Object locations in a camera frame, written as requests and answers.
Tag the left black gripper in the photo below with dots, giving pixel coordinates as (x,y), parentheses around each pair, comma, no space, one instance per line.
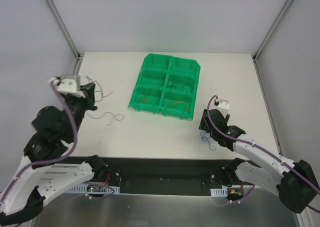
(87,95)

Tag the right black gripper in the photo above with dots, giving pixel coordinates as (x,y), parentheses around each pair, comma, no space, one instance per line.
(207,120)

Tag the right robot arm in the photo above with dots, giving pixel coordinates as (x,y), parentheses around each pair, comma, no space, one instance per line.
(293,182)

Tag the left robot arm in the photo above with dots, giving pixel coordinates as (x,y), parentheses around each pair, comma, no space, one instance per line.
(55,138)

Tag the green six-compartment bin tray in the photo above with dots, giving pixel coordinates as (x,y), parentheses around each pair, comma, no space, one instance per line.
(167,85)

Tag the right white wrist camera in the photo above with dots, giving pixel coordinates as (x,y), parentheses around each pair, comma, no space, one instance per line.
(222,106)

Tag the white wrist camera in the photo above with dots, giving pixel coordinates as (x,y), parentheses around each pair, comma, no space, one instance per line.
(222,106)
(67,84)

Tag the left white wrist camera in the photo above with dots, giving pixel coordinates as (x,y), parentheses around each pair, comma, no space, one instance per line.
(67,84)

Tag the right white cable duct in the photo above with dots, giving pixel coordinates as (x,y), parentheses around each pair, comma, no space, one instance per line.
(219,192)

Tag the white cable duct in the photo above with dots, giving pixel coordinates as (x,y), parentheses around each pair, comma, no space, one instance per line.
(93,189)
(219,192)

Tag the left white cable duct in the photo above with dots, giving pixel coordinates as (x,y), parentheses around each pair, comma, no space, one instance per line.
(93,189)

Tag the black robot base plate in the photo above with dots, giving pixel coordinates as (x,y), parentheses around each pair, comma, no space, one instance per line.
(173,177)

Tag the left aluminium frame post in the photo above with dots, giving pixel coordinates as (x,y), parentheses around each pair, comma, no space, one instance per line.
(63,28)

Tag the aluminium frame post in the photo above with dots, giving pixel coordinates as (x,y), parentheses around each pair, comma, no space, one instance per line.
(63,28)
(272,29)

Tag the right aluminium frame post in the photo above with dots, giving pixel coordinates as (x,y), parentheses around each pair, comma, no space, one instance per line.
(272,29)

